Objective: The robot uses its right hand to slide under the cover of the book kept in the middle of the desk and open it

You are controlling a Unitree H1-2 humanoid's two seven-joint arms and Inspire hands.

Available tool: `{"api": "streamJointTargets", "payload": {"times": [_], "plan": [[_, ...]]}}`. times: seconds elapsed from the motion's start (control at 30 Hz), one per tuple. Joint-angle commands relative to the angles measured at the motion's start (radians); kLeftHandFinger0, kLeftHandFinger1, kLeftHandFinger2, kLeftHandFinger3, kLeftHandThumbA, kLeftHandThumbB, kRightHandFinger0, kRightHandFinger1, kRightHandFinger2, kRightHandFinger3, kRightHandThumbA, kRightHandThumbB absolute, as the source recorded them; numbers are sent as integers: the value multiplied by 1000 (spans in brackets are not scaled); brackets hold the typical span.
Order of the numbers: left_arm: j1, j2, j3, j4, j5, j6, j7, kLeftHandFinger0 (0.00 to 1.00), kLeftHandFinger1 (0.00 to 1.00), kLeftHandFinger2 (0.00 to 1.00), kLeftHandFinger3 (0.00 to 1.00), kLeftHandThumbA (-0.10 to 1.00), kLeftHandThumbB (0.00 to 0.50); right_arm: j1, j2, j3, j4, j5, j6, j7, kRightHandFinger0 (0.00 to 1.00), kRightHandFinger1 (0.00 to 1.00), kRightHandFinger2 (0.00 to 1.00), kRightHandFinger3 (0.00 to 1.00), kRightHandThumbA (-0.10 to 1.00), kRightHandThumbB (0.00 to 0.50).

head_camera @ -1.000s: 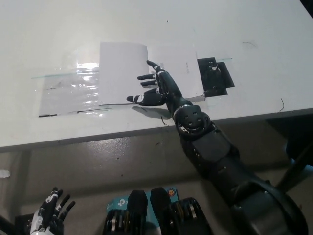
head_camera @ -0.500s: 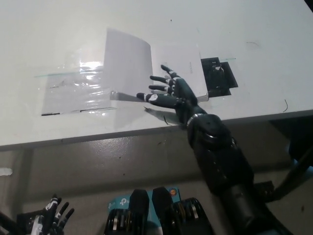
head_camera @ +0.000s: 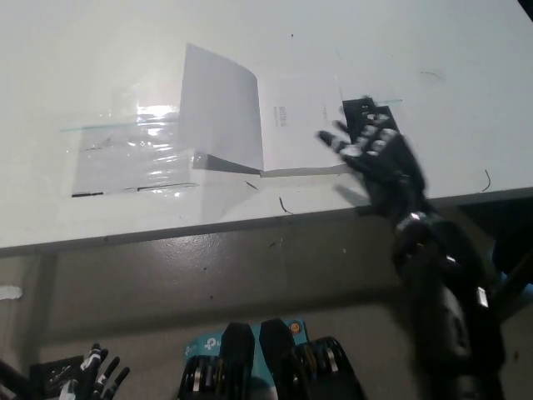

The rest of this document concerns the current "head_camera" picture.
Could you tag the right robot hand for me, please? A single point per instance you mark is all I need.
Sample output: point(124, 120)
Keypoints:
point(391, 175)

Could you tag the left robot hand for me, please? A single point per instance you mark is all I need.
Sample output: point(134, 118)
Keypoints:
point(98, 373)

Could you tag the white grey softcover book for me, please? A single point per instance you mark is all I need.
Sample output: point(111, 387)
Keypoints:
point(233, 116)

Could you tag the white tape strip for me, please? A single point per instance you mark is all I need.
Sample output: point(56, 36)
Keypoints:
point(9, 291)

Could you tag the clear plastic zip bag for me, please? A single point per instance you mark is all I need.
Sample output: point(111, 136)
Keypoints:
point(125, 166)

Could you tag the black flat bracket piece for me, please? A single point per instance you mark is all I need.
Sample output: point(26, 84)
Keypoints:
point(354, 110)

